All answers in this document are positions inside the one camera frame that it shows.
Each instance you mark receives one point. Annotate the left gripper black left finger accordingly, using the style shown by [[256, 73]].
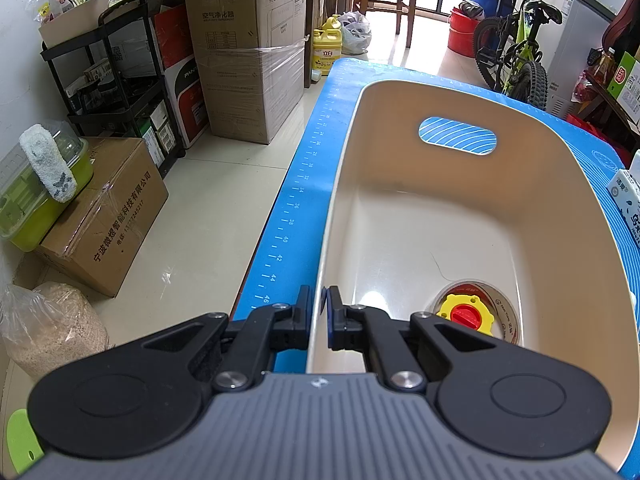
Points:
[[140, 396]]

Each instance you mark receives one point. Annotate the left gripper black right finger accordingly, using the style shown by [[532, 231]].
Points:
[[497, 396]]

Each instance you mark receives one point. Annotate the beige plastic storage basket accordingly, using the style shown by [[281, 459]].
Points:
[[450, 199]]

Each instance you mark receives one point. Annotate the bag of grain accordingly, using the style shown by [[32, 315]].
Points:
[[49, 326]]

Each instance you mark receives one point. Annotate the brown cardboard box on floor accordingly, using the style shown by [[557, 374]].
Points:
[[96, 238]]

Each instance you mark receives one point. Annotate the green plastic container clear lid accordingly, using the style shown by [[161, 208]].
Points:
[[28, 211]]

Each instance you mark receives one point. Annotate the blue silicone table mat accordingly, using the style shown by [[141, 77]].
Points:
[[305, 194]]

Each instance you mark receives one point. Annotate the tissue box with pattern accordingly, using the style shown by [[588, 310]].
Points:
[[625, 191]]

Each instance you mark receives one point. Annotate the white rolled towel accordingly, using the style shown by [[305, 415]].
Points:
[[48, 163]]

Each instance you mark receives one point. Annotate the black metal shelf rack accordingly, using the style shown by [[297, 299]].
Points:
[[113, 86]]

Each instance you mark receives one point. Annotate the large wrapped cardboard box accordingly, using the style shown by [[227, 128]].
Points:
[[249, 93]]

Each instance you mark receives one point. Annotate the white chest freezer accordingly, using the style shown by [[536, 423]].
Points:
[[566, 47]]

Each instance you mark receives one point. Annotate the green black bicycle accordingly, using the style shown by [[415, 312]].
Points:
[[508, 55]]

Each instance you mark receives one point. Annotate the red white appliance box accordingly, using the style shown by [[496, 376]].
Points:
[[180, 70]]

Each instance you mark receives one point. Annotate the red bucket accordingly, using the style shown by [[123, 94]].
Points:
[[461, 33]]

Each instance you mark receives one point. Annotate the open cardboard box on shelf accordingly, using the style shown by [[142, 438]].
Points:
[[75, 22]]

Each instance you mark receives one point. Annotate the white plastic bag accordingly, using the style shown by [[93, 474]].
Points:
[[356, 33]]

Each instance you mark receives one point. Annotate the yellow detergent jug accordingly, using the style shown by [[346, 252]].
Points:
[[327, 45]]

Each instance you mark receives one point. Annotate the upper cardboard box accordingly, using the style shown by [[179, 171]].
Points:
[[245, 24]]

